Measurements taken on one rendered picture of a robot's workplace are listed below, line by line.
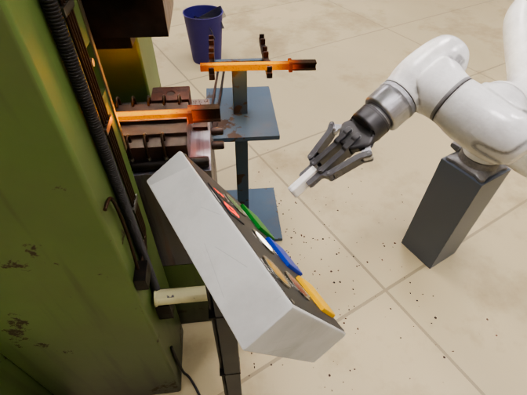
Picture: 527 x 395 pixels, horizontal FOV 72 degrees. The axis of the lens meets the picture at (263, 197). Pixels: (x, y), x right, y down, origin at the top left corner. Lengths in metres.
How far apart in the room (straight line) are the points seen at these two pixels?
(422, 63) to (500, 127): 0.19
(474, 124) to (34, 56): 0.71
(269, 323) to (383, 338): 1.39
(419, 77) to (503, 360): 1.47
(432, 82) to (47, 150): 0.68
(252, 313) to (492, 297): 1.78
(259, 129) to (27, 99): 1.06
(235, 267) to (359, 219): 1.74
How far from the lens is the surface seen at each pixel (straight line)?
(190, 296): 1.11
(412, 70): 0.80
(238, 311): 0.47
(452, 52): 0.83
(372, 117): 0.76
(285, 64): 1.42
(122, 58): 1.31
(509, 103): 0.80
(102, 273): 0.91
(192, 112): 1.10
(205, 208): 0.55
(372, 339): 1.80
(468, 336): 1.98
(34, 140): 0.66
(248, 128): 1.54
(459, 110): 0.77
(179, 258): 1.34
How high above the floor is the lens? 1.59
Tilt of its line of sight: 46 degrees down
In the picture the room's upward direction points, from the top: 2 degrees clockwise
